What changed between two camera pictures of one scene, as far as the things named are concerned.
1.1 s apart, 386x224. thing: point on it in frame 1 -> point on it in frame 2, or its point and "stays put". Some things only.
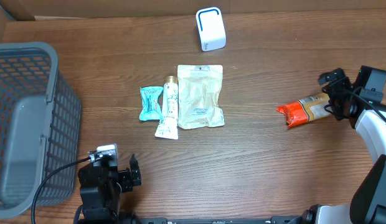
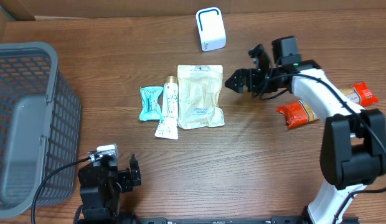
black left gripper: [125, 177] stays put
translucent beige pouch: [199, 88] stays put
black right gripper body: [337, 92] -> [253, 80]
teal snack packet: [151, 109] stays put
